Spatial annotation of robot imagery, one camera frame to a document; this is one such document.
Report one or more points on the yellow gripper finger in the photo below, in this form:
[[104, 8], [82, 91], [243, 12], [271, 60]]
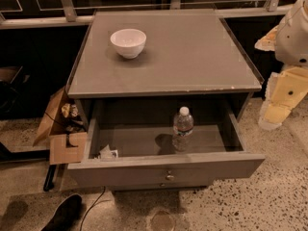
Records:
[[284, 91], [268, 41]]

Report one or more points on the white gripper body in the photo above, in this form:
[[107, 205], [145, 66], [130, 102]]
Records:
[[293, 42]]

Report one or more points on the clear plastic water bottle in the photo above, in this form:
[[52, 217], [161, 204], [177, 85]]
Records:
[[182, 129]]

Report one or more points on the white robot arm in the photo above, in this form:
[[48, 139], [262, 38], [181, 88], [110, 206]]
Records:
[[289, 42]]

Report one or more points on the brass drawer knob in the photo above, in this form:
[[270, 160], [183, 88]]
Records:
[[169, 176]]

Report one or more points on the open grey top drawer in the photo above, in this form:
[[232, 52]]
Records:
[[145, 154]]

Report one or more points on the grey wooden nightstand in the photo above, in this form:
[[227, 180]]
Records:
[[189, 60]]

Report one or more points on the white ceramic bowl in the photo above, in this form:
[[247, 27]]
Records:
[[128, 43]]

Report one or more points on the crumpled white paper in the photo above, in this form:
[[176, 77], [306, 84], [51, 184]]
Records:
[[106, 153]]

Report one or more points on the metal window railing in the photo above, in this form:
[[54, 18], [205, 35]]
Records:
[[19, 14]]

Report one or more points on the brown cardboard box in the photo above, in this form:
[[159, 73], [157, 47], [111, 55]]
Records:
[[65, 147]]

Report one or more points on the black shoe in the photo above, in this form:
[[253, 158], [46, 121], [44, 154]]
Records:
[[65, 214]]

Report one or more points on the black bar on floor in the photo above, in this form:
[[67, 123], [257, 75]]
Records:
[[48, 183]]

